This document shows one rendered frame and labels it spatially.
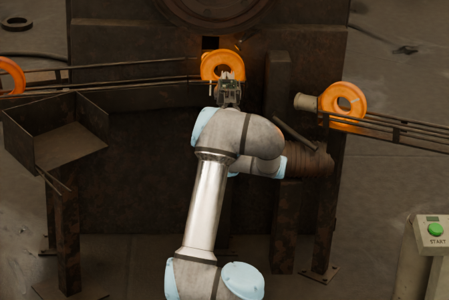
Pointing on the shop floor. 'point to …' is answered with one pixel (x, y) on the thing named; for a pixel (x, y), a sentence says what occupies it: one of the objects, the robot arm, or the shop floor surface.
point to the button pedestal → (441, 262)
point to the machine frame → (111, 8)
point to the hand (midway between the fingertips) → (226, 76)
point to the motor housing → (293, 200)
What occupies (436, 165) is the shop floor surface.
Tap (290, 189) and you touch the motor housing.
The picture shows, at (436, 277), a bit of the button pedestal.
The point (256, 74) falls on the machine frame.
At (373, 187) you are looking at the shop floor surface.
